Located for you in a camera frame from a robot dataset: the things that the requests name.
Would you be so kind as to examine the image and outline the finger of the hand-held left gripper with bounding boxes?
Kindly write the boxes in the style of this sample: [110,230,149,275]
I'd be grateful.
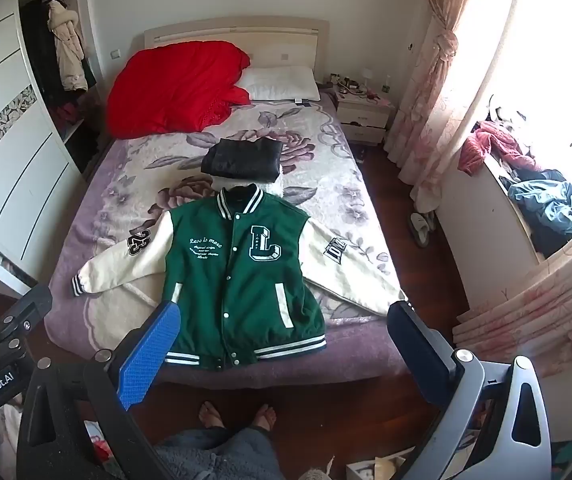
[0,284,54,356]

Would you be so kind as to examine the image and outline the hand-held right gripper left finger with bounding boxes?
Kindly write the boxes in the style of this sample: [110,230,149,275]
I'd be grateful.
[16,300,183,480]

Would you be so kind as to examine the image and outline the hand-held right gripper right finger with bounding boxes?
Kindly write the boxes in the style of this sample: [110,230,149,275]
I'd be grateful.
[387,300,552,480]

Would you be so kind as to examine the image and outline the green and cream varsity jacket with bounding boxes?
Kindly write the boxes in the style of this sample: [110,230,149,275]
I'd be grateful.
[70,183,407,372]

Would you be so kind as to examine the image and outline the red clothes on shelf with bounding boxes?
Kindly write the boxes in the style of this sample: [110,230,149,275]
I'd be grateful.
[53,102,85,127]

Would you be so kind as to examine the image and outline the person's left foot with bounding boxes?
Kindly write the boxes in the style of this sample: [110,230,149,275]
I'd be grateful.
[199,401,227,432]

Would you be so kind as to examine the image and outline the person's foot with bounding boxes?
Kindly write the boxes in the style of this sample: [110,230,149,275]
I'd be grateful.
[251,404,277,434]
[199,401,227,432]

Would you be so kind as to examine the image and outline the white cardboard box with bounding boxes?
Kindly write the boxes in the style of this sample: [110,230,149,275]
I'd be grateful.
[346,447,417,480]

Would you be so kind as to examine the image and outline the white window bench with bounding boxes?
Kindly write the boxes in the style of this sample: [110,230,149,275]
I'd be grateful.
[436,155,549,311]

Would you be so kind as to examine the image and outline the pink floral curtain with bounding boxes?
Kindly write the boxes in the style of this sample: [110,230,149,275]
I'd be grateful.
[383,0,532,213]
[453,240,572,377]

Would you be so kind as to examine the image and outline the person's right foot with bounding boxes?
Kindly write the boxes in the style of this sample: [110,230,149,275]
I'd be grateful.
[251,404,277,434]

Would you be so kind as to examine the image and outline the white sliding door wardrobe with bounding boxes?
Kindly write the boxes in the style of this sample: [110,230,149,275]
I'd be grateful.
[0,0,94,301]

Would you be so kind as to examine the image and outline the teal blue jacket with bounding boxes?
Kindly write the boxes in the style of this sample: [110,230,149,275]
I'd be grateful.
[508,167,572,257]

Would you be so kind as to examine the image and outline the white fluffy garment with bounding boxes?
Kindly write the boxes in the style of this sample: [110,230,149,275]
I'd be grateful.
[213,172,287,202]

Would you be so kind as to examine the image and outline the folded black leather garment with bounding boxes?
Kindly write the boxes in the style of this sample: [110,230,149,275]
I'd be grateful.
[201,138,284,183]

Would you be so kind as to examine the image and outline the pink red garment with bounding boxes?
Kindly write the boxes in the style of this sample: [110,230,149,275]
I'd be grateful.
[458,120,538,177]

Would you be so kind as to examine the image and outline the white nightstand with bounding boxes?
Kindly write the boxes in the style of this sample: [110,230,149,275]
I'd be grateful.
[335,91,395,147]

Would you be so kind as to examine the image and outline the hanging dark coats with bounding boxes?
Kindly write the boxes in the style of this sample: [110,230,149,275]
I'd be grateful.
[20,0,62,107]

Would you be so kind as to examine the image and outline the red duvet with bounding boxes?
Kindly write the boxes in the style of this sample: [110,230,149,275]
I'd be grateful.
[106,42,253,140]

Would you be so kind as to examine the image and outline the hanging beige coat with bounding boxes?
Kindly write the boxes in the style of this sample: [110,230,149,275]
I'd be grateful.
[48,0,89,92]

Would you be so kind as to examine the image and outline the white pillow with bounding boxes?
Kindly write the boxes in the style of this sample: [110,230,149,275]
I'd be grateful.
[238,66,321,103]

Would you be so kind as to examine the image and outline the cream bed headboard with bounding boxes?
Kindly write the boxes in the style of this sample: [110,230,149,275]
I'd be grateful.
[144,17,331,86]

